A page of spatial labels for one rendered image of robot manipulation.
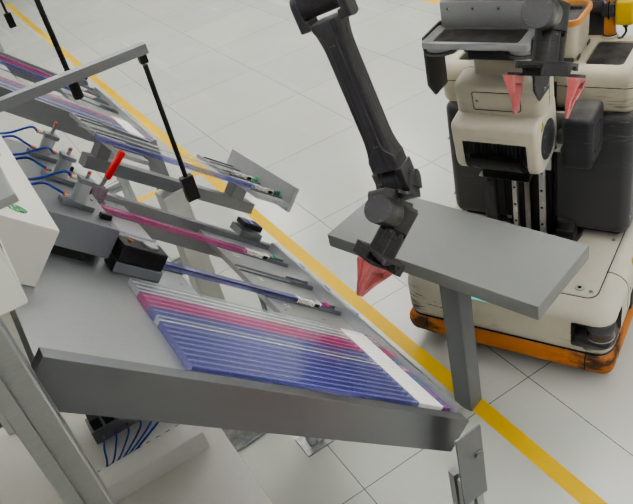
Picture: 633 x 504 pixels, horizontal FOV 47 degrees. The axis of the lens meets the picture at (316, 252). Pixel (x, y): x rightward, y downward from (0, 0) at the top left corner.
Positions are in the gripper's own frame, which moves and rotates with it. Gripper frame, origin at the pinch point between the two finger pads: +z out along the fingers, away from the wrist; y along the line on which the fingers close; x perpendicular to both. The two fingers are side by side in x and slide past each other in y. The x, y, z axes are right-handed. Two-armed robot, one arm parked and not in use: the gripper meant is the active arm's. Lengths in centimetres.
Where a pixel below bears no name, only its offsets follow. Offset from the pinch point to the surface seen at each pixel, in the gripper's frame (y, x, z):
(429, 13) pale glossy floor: -282, 209, -120
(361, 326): 7.8, -3.2, 4.4
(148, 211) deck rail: -29.5, -35.5, 5.1
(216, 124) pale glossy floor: -260, 92, 2
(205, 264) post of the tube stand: -56, -1, 21
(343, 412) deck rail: 38.4, -29.3, 7.0
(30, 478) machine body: -14, -42, 59
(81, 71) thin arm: 0, -68, -18
